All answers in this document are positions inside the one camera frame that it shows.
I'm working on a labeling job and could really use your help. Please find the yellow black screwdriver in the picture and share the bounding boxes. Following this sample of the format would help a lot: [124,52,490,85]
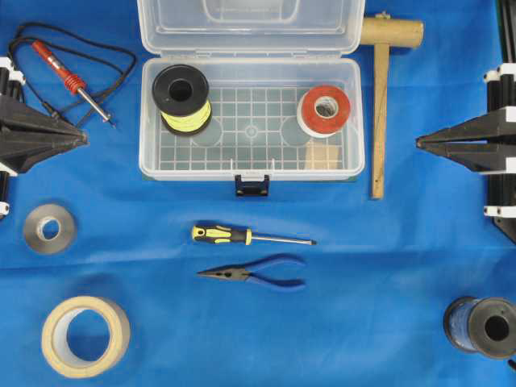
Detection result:
[191,225,317,246]

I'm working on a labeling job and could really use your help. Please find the clear plastic tool box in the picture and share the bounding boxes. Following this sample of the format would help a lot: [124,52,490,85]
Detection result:
[138,1,365,181]

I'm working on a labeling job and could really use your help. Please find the blue table cloth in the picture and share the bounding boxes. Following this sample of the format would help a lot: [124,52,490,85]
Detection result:
[1,1,515,386]

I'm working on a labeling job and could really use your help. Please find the wooden mallet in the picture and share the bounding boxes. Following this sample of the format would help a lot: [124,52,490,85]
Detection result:
[360,12,424,200]

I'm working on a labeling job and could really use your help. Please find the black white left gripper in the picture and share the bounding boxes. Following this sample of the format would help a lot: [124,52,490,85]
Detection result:
[0,56,89,221]

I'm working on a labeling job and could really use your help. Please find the black blue box latch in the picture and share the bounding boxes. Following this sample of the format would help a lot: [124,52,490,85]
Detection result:
[235,174,270,197]

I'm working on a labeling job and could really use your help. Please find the blue handled needle-nose pliers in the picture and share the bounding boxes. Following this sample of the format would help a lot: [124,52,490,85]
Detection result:
[196,254,306,293]

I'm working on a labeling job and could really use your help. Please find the blue wire spool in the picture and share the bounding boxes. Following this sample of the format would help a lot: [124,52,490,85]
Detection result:
[443,296,515,360]

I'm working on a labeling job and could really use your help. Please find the grey tape roll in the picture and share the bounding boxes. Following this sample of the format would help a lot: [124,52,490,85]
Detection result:
[23,204,77,255]

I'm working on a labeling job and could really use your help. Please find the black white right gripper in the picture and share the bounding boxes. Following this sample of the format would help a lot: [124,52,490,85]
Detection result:
[415,63,516,221]

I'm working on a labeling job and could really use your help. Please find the red handled soldering iron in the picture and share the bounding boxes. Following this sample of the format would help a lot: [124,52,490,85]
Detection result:
[31,40,111,123]

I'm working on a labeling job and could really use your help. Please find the yellow wire spool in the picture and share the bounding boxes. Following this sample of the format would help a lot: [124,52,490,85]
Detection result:
[152,64,212,136]

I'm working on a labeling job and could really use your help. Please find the red white tape roll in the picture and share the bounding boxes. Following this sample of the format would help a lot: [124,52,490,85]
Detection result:
[297,85,352,139]

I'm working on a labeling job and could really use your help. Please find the beige masking tape roll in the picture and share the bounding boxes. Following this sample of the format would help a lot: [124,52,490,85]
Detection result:
[41,296,131,379]

